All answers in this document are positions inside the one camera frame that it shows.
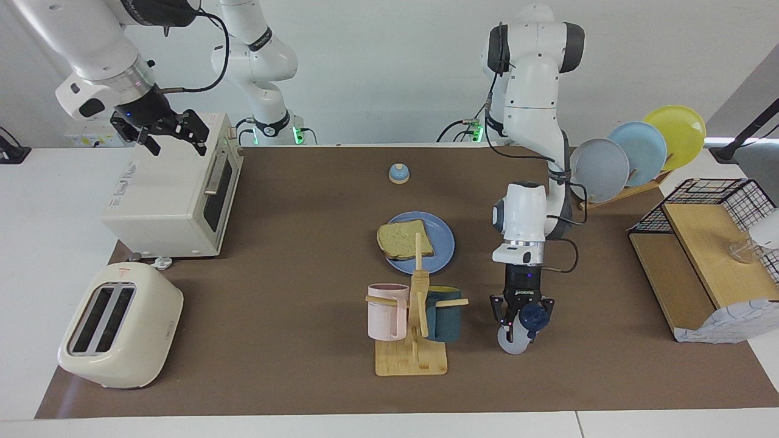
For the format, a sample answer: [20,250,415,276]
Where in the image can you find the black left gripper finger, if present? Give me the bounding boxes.
[536,296,556,334]
[490,294,515,342]

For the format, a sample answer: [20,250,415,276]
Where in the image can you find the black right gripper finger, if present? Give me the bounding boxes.
[175,109,210,157]
[138,126,161,157]

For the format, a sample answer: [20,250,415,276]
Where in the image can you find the white bottle with blue cap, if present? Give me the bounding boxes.
[498,302,548,355]

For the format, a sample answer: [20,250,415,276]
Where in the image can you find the toasted bread slice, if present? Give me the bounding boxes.
[376,220,435,261]

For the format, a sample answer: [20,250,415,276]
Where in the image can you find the blue round plate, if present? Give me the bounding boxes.
[385,212,456,275]

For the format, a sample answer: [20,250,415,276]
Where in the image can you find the wooden plate rack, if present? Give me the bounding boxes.
[572,169,673,211]

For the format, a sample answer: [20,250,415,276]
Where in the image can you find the grey plate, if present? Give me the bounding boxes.
[570,138,630,203]

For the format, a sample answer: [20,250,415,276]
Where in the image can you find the light blue plate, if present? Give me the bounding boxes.
[609,122,668,188]

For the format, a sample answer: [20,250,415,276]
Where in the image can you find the yellow plate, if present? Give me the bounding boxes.
[643,105,707,172]

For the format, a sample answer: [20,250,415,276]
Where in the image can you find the teal mug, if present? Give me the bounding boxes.
[424,285,463,342]

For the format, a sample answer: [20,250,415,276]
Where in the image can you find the white box with labels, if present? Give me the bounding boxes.
[65,133,119,148]

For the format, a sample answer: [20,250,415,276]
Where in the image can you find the white toaster oven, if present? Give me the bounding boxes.
[100,113,244,258]

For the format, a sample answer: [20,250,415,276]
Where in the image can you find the wooden mug tree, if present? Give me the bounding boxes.
[365,232,469,377]

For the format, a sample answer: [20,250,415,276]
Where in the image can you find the pink mug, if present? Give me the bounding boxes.
[367,283,410,341]

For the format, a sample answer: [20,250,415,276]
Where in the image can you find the brown table mat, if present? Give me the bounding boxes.
[35,146,779,419]

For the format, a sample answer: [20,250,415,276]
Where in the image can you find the cream two-slot toaster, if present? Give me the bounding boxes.
[58,263,184,390]

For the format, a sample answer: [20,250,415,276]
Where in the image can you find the clear glass cup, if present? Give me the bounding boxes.
[728,238,757,264]

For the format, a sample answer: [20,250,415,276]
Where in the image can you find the black stand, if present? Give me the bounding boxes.
[709,97,779,165]

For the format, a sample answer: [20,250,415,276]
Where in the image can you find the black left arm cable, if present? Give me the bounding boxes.
[484,24,588,274]

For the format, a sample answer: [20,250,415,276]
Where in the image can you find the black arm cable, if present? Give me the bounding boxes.
[155,9,231,93]
[484,24,588,274]

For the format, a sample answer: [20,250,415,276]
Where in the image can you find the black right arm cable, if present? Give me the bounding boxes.
[155,9,231,93]

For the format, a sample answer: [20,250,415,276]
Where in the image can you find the black right base cables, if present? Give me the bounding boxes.
[234,116,318,147]

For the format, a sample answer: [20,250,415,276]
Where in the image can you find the black base cables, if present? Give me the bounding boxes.
[234,116,318,147]
[435,103,489,144]

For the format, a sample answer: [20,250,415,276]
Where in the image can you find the black device with cable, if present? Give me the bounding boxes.
[0,126,31,165]

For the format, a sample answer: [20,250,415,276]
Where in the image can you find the wooden shelf with wire basket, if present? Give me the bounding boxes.
[627,178,779,341]

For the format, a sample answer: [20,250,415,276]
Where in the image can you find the black left base cables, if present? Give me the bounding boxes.
[435,103,489,144]

